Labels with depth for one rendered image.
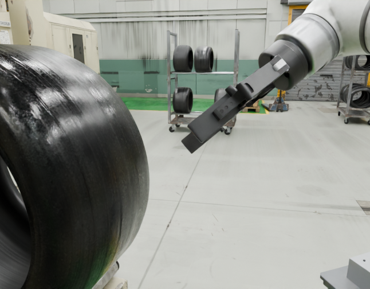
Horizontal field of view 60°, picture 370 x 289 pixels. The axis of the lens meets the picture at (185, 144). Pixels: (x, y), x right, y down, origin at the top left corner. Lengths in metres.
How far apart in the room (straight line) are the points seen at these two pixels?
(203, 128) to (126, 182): 0.23
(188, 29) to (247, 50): 2.22
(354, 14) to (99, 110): 0.43
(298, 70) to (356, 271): 0.94
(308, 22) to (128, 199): 0.42
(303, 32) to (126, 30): 12.14
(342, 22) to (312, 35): 0.05
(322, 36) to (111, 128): 0.38
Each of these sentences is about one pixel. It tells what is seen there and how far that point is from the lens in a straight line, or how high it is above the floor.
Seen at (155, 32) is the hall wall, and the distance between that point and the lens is 12.26.
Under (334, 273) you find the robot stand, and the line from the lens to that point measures 1.39.
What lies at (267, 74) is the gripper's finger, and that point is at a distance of 0.45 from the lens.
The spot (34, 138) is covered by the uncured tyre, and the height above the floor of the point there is 1.31.
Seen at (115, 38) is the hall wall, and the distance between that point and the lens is 12.75.
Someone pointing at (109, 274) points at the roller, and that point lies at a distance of 0.87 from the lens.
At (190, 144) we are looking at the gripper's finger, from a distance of 0.55.
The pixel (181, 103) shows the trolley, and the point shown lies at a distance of 6.17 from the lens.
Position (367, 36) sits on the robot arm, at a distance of 0.54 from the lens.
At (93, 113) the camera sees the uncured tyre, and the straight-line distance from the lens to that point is 0.57.
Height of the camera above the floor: 1.42
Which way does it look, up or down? 15 degrees down
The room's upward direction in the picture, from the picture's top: straight up
